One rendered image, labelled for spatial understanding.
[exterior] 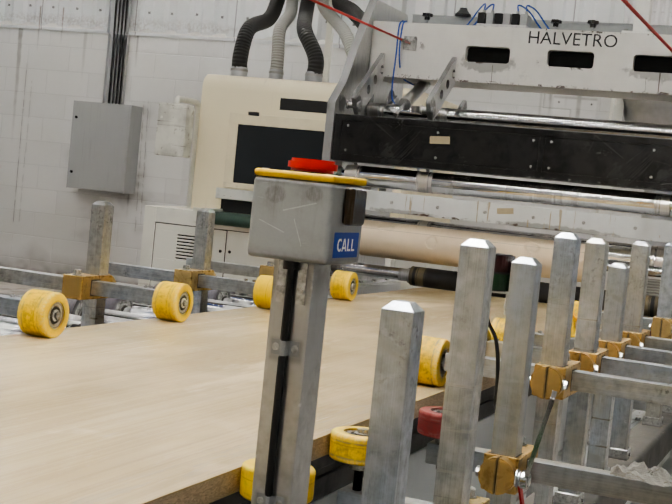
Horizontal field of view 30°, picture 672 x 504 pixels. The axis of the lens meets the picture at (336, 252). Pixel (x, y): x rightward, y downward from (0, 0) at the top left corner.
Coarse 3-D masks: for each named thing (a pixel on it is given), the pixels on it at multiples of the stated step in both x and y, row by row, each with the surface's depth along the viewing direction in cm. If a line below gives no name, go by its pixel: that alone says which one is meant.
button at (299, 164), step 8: (288, 160) 100; (296, 160) 99; (304, 160) 99; (312, 160) 99; (320, 160) 99; (296, 168) 99; (304, 168) 99; (312, 168) 99; (320, 168) 99; (328, 168) 99; (336, 168) 100
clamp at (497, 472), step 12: (492, 456) 171; (504, 456) 170; (516, 456) 171; (528, 456) 174; (480, 468) 170; (492, 468) 169; (504, 468) 168; (516, 468) 170; (480, 480) 170; (492, 480) 169; (504, 480) 168; (492, 492) 169; (504, 492) 168; (516, 492) 170
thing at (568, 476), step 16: (432, 448) 179; (480, 448) 179; (480, 464) 177; (544, 464) 173; (560, 464) 174; (544, 480) 173; (560, 480) 172; (576, 480) 172; (592, 480) 171; (608, 480) 170; (624, 480) 169; (608, 496) 170; (624, 496) 169; (640, 496) 168; (656, 496) 168
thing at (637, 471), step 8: (632, 464) 170; (640, 464) 170; (616, 472) 169; (624, 472) 170; (632, 472) 168; (640, 472) 169; (648, 472) 169; (656, 472) 167; (664, 472) 167; (640, 480) 167; (648, 480) 167; (656, 480) 167; (664, 480) 167
